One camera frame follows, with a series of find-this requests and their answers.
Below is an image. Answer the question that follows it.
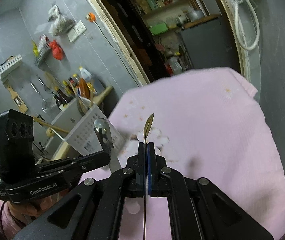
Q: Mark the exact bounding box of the white perforated utensil holder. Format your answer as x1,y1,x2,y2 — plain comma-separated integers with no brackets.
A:
50,100,127,157

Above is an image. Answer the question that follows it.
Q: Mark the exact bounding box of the steel spoon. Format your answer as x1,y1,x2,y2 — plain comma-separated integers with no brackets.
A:
93,118,121,173

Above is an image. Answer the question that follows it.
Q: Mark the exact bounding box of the small gold spoon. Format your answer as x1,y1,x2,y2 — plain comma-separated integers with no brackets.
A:
142,112,156,240

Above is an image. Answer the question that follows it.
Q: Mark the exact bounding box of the person's left hand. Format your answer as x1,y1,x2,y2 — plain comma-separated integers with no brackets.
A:
8,196,55,221

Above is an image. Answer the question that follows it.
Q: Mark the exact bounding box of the steel strainer ladle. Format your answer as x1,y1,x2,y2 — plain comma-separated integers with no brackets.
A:
29,81,53,113

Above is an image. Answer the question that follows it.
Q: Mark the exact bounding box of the dark soy sauce bottle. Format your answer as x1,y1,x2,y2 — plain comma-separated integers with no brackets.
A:
54,86,70,108

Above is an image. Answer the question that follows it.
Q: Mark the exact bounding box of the wooden grater paddle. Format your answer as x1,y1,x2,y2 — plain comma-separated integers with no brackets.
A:
4,82,28,113

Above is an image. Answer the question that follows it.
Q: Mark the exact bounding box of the orange sauce pouch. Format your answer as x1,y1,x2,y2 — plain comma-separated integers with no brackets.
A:
79,78,91,99

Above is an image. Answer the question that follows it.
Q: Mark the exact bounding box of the hanging steel spatula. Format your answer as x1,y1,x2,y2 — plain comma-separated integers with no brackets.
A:
37,75,51,94

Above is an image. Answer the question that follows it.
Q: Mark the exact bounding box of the pink tablecloth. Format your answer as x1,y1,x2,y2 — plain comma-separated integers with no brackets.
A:
109,68,285,239

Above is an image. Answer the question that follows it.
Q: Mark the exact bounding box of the large oil jug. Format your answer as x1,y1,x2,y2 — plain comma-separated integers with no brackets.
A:
79,66,105,95

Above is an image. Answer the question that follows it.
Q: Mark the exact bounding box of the red plastic bag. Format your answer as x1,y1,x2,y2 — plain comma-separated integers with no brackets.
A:
49,40,64,61

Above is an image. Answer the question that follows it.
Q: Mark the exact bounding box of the clear bag of dried goods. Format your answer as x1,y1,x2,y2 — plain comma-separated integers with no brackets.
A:
48,4,75,36

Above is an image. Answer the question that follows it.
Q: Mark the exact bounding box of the green box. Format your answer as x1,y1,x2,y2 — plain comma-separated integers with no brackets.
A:
149,22,168,36

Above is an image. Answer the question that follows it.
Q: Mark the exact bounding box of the grey cabinet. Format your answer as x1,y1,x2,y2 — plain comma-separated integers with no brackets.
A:
180,17,241,73

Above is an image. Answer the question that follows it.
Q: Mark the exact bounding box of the wooden storage shelf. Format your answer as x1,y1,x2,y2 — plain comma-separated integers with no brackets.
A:
122,0,208,26

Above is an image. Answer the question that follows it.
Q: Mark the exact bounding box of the steel pot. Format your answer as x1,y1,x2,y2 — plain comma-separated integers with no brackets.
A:
186,10,205,22

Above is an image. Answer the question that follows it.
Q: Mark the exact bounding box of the grey wall shelf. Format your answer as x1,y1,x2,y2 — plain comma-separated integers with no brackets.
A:
34,44,51,67

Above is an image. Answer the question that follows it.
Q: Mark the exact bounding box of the white wall basket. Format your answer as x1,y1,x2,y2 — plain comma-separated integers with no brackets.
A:
0,54,22,80

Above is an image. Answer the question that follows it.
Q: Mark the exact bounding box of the white wall socket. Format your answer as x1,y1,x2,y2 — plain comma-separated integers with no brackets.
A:
67,21,87,42

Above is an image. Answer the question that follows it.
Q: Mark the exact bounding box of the white hose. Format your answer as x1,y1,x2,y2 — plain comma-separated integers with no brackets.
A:
233,0,261,52

